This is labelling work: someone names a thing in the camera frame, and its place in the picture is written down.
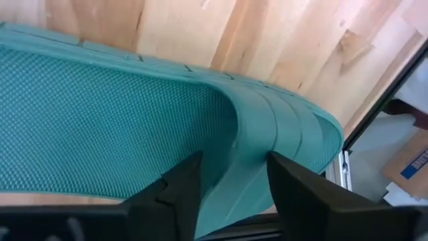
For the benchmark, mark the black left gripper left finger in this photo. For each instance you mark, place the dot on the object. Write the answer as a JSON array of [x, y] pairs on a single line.
[[167, 207]]

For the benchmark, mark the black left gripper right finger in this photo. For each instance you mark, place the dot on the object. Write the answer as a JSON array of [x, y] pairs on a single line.
[[317, 207]]

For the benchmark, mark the green rubber slide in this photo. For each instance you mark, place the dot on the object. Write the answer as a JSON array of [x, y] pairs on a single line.
[[117, 127]]

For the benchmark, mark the silver aluminium extrusion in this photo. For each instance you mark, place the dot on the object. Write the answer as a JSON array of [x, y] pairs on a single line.
[[341, 170]]

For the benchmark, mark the cardboard box with blue label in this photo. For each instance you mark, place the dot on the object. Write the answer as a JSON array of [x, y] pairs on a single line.
[[394, 164]]

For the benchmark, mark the black aluminium rig frame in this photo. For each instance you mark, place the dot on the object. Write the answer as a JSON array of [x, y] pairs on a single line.
[[384, 99]]

